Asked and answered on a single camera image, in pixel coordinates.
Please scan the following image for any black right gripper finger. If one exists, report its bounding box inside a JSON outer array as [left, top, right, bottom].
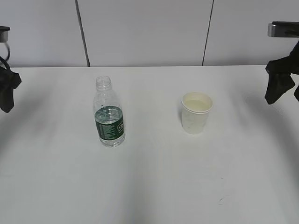
[[264, 44, 299, 105]]

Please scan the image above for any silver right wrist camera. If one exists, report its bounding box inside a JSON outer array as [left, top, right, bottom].
[[268, 21, 299, 38]]

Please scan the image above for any clear water bottle green label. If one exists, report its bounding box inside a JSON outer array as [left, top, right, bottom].
[[93, 76, 125, 147]]

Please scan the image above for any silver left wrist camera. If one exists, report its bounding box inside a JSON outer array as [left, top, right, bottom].
[[0, 26, 11, 43]]

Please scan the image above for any white paper cup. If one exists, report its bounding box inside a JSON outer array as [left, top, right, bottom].
[[181, 91, 213, 134]]

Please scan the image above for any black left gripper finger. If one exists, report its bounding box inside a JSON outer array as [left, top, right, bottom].
[[0, 67, 21, 113]]

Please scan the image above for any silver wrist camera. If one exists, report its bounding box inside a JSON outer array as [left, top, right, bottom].
[[268, 21, 299, 38], [0, 26, 11, 43]]

